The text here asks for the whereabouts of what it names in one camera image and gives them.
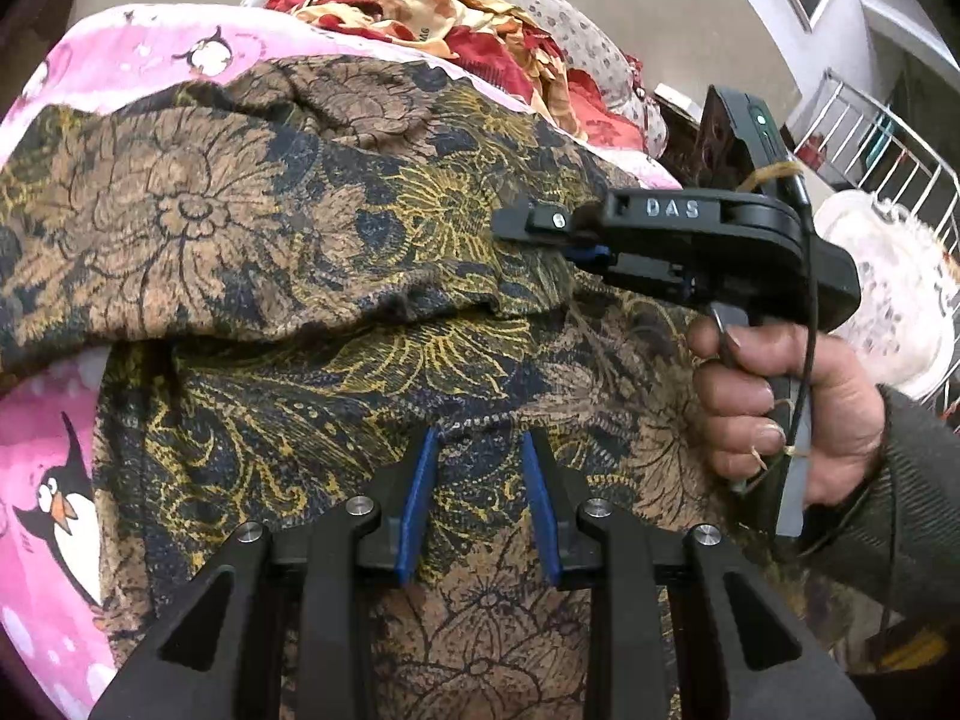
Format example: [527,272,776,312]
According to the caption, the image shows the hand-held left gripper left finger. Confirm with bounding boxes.
[88,427,440,720]

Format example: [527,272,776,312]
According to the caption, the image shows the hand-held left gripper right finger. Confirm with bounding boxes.
[521,429,875,720]

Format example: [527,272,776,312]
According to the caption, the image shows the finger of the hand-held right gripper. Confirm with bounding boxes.
[562,244,704,305]
[493,191,725,250]

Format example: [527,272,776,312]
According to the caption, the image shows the brown floral patterned garment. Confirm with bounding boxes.
[0,56,856,720]

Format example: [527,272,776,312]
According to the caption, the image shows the person's right forearm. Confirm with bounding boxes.
[806,384,960,627]

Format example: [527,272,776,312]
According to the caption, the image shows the person's right hand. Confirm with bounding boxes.
[688,311,887,509]

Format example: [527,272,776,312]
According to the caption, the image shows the dark wooden headboard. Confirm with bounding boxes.
[652,85,722,190]

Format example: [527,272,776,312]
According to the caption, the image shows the metal railing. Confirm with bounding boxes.
[791,67,960,271]

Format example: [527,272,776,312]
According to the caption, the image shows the red orange floral quilt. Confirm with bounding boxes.
[266,0,646,145]

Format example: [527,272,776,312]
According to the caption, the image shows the pink penguin print blanket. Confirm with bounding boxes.
[0,4,683,720]

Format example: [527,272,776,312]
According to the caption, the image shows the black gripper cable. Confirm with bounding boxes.
[780,161,824,440]

